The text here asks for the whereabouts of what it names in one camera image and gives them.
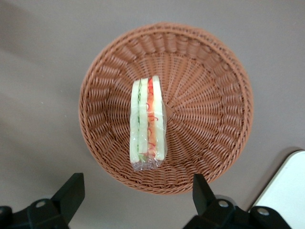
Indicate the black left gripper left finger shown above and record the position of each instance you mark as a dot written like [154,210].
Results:
[66,198]

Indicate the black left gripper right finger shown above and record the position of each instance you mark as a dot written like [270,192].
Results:
[205,200]

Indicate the plastic-wrapped triangle sandwich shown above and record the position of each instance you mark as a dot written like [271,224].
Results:
[145,119]

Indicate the round brown wicker basket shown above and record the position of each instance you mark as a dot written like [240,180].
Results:
[202,119]

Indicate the cream rectangular plastic tray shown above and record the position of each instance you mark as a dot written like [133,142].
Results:
[286,186]

